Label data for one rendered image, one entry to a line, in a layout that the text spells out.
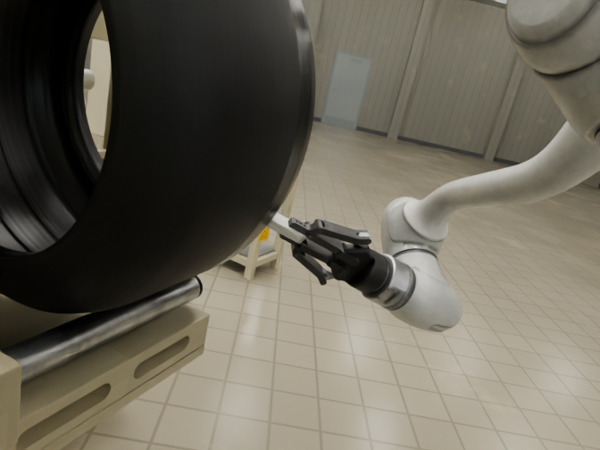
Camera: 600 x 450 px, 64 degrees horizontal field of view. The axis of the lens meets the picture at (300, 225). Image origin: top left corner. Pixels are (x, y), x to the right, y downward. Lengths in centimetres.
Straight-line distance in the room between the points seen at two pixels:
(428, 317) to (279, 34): 57
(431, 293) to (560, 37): 55
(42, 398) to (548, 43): 63
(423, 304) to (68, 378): 57
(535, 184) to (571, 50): 32
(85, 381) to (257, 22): 46
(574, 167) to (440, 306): 35
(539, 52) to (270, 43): 27
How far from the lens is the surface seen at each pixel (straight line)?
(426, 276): 91
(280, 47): 58
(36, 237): 90
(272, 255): 318
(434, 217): 95
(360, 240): 79
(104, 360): 71
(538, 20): 48
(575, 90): 50
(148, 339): 75
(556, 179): 74
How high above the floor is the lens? 127
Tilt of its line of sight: 17 degrees down
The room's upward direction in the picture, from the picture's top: 13 degrees clockwise
